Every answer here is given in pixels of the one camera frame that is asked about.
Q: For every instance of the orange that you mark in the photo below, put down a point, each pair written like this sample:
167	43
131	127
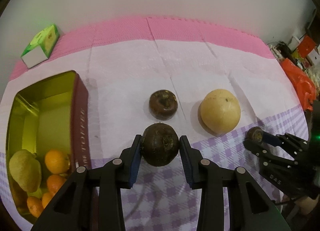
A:
57	162

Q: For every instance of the dark mangosteen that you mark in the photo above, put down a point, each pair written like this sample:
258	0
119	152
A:
160	144
163	104
255	134

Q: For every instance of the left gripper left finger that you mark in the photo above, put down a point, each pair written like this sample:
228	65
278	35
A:
90	199

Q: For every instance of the green white tissue box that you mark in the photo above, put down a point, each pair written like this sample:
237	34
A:
40	47

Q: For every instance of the background clutter pile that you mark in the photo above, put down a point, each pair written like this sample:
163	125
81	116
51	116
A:
303	51

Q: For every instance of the dark mangosteen back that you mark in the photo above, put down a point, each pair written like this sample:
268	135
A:
163	104

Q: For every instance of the pale yellow pear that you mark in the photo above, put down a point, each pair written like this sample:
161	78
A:
220	111

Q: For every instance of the gold toffee tin box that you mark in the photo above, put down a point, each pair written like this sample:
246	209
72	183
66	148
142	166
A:
51	114

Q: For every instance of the orange plastic bag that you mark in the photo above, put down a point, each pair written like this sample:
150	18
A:
304	87

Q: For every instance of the green pear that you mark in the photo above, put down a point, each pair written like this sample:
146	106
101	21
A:
25	169

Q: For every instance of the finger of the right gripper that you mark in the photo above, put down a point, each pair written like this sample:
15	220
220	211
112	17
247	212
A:
293	145
266	156

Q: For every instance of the pink purple checkered tablecloth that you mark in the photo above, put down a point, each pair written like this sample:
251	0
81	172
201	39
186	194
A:
151	124

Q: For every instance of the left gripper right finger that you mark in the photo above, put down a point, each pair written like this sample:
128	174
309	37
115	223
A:
249	206

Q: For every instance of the lone orange kumquat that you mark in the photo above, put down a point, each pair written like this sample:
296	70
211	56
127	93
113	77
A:
46	198

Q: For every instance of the tangerine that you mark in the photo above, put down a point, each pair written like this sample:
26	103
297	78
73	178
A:
35	206
54	183

